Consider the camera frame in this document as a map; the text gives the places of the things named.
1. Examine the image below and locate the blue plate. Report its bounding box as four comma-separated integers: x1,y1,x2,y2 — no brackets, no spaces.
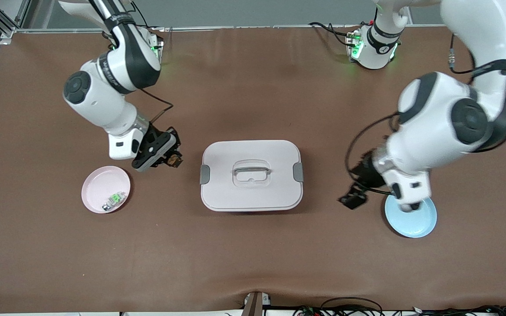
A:
384,193,437,239

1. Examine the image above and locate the pink plate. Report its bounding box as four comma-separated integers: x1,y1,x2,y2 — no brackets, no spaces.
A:
81,165,131,214

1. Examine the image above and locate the white lidded storage box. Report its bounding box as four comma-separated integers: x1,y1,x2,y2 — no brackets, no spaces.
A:
199,140,305,212

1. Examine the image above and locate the brown table mat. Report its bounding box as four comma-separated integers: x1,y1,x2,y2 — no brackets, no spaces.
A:
0,25,506,313

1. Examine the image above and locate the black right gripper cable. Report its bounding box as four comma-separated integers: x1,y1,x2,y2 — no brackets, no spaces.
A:
137,88,175,129

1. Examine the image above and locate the green switch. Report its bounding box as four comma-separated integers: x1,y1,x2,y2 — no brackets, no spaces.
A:
102,191,127,212

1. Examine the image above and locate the grey box lid handle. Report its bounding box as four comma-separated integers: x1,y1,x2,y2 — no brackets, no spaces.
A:
233,161,271,177

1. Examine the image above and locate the black right arm base cable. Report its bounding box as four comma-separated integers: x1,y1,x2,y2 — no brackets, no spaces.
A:
135,4,164,49

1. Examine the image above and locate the black arm base cable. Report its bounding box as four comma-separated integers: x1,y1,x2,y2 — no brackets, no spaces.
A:
135,4,164,49
309,22,358,47

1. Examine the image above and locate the black looped cable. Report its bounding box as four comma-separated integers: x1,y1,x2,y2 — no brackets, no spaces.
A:
320,297,383,316

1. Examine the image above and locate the silver table edge rail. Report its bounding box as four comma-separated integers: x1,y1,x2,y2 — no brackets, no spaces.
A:
16,25,451,34

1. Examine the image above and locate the grey mount post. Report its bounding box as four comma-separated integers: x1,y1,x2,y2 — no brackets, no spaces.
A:
241,291,272,316

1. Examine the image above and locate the black left arm base cable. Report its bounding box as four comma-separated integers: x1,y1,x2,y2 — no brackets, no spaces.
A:
309,22,358,47

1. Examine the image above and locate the black cable bundle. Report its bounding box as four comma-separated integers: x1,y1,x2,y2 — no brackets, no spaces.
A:
411,305,506,316

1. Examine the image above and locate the aluminium frame post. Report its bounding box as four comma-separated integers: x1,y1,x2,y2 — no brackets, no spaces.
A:
0,0,32,39

